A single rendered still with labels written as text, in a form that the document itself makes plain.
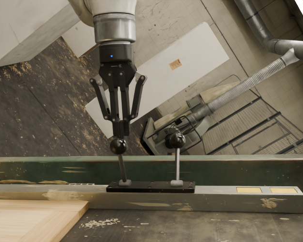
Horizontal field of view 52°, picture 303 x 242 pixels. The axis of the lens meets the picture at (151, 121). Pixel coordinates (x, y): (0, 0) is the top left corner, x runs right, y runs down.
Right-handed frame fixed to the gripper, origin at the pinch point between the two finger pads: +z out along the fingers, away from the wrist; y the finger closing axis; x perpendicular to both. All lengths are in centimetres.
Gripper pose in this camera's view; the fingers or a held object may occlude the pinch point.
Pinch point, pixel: (122, 136)
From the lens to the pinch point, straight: 70.8
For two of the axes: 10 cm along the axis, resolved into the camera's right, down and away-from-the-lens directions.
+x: -1.7, 1.4, -9.7
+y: -9.8, 0.3, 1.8
